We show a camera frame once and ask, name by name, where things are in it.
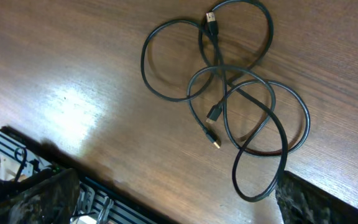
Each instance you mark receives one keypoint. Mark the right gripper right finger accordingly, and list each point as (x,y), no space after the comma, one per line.
(300,201)

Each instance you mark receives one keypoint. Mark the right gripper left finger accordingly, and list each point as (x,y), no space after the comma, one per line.
(46,197)

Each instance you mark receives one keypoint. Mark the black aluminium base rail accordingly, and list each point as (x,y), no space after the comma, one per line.
(22,157)

